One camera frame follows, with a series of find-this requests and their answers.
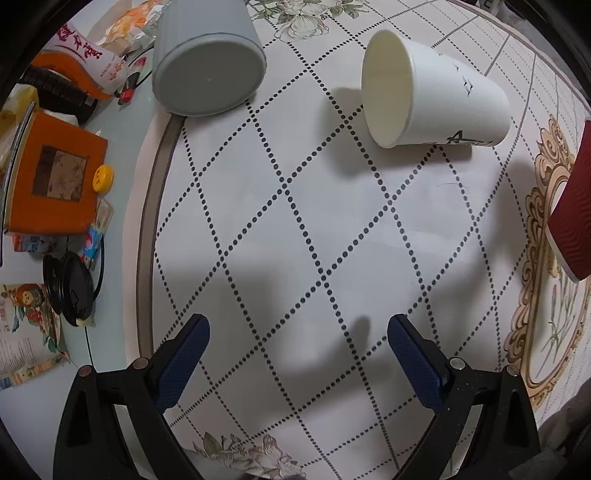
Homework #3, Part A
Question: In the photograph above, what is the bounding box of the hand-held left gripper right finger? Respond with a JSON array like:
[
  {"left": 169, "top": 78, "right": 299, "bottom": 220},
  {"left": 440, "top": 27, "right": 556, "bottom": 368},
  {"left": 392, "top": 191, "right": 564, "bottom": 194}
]
[{"left": 387, "top": 314, "right": 542, "bottom": 480}]

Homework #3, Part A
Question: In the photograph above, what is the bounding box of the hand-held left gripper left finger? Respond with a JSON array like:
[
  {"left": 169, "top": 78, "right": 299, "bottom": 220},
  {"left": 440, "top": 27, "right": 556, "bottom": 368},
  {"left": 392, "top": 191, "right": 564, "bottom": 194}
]
[{"left": 54, "top": 313, "right": 211, "bottom": 480}]

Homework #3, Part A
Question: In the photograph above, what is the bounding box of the white paper cup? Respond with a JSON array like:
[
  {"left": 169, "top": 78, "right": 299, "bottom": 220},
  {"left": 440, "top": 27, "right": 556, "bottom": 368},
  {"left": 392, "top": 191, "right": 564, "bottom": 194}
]
[{"left": 361, "top": 30, "right": 512, "bottom": 150}]

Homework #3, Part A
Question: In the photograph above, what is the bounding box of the red ribbed paper cup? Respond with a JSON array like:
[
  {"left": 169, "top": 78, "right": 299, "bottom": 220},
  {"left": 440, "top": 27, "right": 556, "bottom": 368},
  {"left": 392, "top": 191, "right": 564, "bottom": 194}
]
[{"left": 546, "top": 119, "right": 591, "bottom": 283}]

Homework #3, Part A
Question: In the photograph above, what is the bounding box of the grey cup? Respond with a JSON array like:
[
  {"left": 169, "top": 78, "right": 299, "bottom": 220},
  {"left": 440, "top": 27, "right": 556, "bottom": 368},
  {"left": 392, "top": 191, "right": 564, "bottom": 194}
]
[{"left": 152, "top": 0, "right": 268, "bottom": 117}]

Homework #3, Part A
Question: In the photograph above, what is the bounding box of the patterned table mat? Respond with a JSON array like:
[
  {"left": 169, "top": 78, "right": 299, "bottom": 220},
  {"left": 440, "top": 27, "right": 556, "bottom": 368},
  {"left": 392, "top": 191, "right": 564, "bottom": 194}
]
[{"left": 124, "top": 0, "right": 591, "bottom": 480}]

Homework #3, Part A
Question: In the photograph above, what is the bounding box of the black round lid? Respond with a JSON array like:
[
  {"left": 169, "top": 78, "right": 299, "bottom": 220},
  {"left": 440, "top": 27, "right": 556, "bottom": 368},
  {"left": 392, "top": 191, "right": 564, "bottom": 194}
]
[{"left": 42, "top": 251, "right": 96, "bottom": 328}]

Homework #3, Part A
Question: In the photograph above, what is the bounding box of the small colourful packet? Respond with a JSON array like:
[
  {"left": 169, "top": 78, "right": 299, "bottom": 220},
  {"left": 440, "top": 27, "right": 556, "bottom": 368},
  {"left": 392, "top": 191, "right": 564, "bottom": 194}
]
[{"left": 81, "top": 199, "right": 114, "bottom": 273}]

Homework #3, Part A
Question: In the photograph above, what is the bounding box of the illustrated paper packet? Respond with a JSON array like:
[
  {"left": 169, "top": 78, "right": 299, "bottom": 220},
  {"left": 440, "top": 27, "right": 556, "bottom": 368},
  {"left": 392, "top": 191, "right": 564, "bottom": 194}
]
[{"left": 0, "top": 282, "right": 71, "bottom": 388}]

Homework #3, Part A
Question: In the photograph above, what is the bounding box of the small blue white carton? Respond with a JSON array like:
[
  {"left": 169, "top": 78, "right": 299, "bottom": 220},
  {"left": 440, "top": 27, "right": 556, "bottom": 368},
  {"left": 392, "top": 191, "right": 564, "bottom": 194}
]
[{"left": 13, "top": 233, "right": 51, "bottom": 254}]

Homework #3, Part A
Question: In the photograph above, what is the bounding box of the yellow bottle cap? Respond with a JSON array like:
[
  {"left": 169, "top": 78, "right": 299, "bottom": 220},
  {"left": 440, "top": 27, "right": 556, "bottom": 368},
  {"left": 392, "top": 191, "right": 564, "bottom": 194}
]
[{"left": 92, "top": 165, "right": 115, "bottom": 194}]

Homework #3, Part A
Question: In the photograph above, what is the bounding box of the orange box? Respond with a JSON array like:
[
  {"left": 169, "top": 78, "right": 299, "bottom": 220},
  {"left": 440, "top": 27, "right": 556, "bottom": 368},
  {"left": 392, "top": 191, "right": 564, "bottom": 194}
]
[{"left": 4, "top": 112, "right": 109, "bottom": 235}]

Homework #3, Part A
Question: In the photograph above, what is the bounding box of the black tray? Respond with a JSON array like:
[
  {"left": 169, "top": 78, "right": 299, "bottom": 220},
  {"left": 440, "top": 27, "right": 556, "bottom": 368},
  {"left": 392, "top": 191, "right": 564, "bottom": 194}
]
[{"left": 17, "top": 65, "right": 99, "bottom": 125}]

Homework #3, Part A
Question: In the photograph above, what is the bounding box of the white red-printed bag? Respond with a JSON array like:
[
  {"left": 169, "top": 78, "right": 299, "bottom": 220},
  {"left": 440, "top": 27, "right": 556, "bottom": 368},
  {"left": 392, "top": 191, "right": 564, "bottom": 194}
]
[{"left": 50, "top": 23, "right": 126, "bottom": 94}]

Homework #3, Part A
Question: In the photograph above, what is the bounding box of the orange snack packet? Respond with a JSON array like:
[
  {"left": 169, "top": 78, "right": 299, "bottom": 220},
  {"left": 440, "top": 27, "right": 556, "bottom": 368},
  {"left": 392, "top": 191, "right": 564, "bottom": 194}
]
[{"left": 99, "top": 0, "right": 172, "bottom": 52}]

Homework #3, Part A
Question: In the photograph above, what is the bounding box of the black cable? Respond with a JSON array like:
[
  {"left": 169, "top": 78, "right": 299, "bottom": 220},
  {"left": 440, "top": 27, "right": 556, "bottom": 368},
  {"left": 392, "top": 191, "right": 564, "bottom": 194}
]
[{"left": 83, "top": 233, "right": 108, "bottom": 370}]

